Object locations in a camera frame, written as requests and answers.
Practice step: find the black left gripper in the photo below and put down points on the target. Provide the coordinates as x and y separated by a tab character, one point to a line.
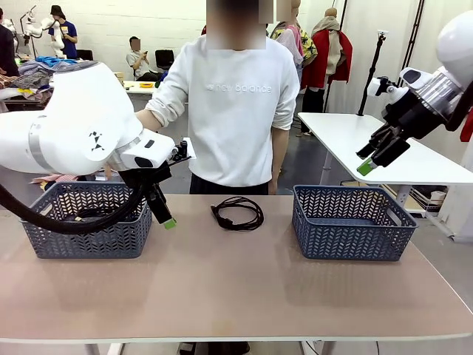
148	175

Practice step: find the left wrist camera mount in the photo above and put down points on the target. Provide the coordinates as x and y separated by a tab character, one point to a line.
183	148

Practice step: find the black office chair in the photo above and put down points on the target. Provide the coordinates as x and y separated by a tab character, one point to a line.
164	59
85	54

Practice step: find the mannequin with floral shirt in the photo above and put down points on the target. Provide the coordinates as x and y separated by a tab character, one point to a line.
306	44

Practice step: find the pile of colourful clothes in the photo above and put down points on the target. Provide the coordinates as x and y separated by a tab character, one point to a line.
33	77

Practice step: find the white board panel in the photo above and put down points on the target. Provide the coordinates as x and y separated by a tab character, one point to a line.
458	211

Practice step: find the small cardboard box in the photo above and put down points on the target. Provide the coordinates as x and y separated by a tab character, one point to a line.
119	78

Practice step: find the person's right hand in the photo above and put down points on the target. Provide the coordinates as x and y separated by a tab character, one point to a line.
109	172

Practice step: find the blue-grey perforated plastic basket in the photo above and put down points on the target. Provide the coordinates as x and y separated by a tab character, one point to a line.
351	240
92	240

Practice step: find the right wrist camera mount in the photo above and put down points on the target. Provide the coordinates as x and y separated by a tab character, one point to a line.
384	87

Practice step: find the white humanoid robot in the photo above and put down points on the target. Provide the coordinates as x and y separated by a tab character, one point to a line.
57	40

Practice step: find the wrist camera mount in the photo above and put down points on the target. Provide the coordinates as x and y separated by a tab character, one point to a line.
183	148
384	87

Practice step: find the black tripod stand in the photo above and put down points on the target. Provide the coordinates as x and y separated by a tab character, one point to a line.
373	70

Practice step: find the mannequin with red cloak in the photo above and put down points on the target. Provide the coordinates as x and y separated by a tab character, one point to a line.
332	55

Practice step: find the person's left forearm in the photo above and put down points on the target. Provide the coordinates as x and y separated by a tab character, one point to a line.
279	155

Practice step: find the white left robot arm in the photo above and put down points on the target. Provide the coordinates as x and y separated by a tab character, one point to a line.
74	118

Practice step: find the seated person with phone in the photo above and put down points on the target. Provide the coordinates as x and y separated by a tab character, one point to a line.
136	61

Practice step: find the person's left hand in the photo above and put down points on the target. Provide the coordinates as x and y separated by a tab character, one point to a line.
274	186

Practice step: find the yellow tape roll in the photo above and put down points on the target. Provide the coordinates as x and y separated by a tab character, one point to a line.
146	85

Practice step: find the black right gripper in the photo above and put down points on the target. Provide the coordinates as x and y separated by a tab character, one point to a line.
414	114

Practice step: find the white table leg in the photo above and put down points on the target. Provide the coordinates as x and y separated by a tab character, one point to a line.
314	348
101	349

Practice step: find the red object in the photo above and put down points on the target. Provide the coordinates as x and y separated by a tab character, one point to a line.
467	131

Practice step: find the low rack with boxes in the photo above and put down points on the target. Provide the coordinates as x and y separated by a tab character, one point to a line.
432	197

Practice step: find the pink checkered cloth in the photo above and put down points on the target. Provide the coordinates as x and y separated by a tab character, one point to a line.
42	179

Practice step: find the person in dark jacket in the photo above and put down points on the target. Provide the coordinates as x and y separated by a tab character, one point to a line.
5	48

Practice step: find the person's right forearm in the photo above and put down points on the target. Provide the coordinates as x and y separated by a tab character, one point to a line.
149	119

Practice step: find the person with black hat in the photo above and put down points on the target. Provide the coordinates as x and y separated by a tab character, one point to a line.
68	35

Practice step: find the person in white sweatshirt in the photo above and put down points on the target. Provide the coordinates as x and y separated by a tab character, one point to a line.
233	122

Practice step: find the white table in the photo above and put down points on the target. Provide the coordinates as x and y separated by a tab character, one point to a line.
332	137

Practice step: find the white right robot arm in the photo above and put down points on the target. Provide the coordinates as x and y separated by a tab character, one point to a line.
456	40

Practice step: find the white desk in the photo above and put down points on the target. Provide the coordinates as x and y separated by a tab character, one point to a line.
136	90

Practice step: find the black light stand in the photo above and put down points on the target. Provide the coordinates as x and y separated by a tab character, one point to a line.
415	33

